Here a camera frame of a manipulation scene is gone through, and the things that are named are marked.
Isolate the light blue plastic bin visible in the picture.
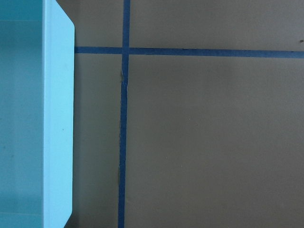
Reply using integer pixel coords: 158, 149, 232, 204
0, 0, 75, 228

